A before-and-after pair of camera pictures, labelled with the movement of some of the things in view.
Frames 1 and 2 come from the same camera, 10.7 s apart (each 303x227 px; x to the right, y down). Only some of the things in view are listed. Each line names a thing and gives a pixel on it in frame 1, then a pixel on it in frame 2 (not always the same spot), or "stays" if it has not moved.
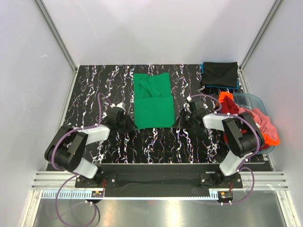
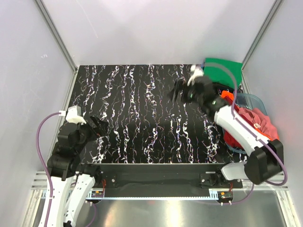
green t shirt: x=153 y=103 -> x=217 y=75
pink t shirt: x=263 y=121 stays
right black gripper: x=180 y=123 -> x=180 y=84
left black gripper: x=131 y=126 -> x=102 y=127
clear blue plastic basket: x=251 y=100 stays
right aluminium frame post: x=241 y=75 stays
